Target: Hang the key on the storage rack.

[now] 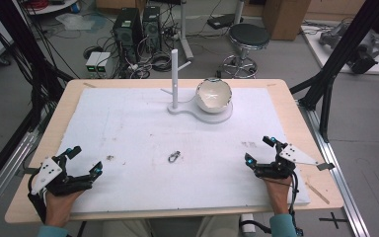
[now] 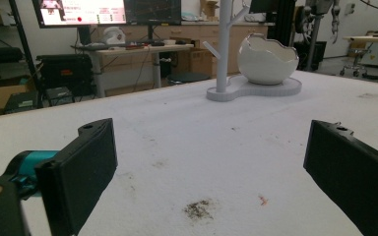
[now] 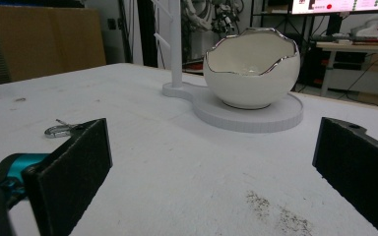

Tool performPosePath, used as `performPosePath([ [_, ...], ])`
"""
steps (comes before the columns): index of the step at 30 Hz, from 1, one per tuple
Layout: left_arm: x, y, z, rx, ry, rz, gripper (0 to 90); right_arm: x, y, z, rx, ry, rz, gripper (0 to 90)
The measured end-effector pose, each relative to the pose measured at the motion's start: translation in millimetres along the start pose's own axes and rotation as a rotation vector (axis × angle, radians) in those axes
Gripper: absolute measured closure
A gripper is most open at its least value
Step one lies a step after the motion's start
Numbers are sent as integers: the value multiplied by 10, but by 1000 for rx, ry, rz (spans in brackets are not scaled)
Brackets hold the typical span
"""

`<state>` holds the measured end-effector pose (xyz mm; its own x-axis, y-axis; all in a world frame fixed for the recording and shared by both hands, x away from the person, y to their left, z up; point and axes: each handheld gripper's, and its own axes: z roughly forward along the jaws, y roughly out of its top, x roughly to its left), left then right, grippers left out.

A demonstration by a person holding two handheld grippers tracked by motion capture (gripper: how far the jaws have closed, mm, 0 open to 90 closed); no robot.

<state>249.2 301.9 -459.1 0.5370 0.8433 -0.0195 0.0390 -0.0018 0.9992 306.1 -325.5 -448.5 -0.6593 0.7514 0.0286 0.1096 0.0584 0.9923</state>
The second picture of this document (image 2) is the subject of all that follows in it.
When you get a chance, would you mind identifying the wooden cabinet with drawers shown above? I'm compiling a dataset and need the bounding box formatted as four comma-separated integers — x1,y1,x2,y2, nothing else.
92,21,276,76

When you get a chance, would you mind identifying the white tree-shaped stand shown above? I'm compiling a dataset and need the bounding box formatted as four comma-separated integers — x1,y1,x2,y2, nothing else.
202,0,303,102

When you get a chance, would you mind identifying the white helmet-shaped device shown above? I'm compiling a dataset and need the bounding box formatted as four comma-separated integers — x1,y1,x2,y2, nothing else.
101,26,127,46

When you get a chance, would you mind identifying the wooden side table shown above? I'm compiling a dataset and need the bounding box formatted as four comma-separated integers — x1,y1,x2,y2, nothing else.
342,33,378,83

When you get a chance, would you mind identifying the grey metal pole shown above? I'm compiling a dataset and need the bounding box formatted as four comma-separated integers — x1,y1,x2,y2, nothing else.
305,13,323,73

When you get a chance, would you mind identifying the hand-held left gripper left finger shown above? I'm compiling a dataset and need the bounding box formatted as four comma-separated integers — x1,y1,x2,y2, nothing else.
4,117,118,236

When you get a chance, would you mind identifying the cardboard box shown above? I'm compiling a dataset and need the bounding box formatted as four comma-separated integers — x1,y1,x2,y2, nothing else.
176,47,219,79

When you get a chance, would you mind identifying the black round stool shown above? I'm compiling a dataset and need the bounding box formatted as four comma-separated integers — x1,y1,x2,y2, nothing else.
166,71,211,85

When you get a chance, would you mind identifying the black equipment case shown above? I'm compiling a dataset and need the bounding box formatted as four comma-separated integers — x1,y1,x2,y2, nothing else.
35,53,94,98

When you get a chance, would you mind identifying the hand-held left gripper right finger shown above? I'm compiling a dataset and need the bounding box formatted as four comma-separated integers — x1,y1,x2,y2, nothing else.
303,119,378,236

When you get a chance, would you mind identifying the black keyboard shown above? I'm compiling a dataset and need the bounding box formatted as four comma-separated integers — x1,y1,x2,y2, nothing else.
124,39,165,47

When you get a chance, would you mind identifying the black metal stand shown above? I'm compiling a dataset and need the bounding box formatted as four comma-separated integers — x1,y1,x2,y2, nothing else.
9,0,44,109

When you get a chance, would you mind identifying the bright computer monitor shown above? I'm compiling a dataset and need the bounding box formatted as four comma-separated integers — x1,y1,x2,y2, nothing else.
31,0,128,30

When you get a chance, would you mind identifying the wheeled chair base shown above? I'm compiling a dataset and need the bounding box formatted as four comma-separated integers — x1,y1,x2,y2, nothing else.
339,48,368,79

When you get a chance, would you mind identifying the dark computer monitor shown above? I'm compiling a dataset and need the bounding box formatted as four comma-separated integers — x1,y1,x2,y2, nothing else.
123,0,182,27

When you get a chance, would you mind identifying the white eggshell-shaped bowl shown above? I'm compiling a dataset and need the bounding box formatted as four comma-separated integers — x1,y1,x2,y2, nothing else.
236,32,300,86

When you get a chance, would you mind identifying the wooden desk with metal legs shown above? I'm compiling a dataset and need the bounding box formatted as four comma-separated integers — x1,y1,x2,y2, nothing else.
72,42,195,98

